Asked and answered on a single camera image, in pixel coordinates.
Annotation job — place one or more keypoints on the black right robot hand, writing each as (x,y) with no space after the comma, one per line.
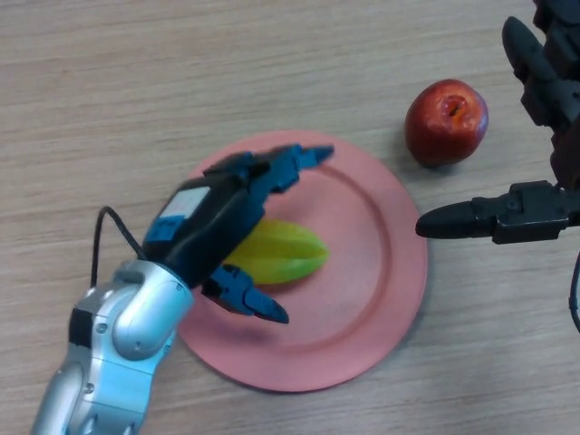
(530,215)

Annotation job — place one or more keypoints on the pink round plate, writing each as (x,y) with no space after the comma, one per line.
(362,281)

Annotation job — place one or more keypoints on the red apple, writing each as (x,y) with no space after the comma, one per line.
(441,129)

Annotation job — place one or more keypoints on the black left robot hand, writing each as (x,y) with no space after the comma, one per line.
(213,226)

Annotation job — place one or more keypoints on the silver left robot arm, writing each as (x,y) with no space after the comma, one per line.
(118,353)

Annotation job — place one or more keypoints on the yellow starfruit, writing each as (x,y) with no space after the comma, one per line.
(285,254)

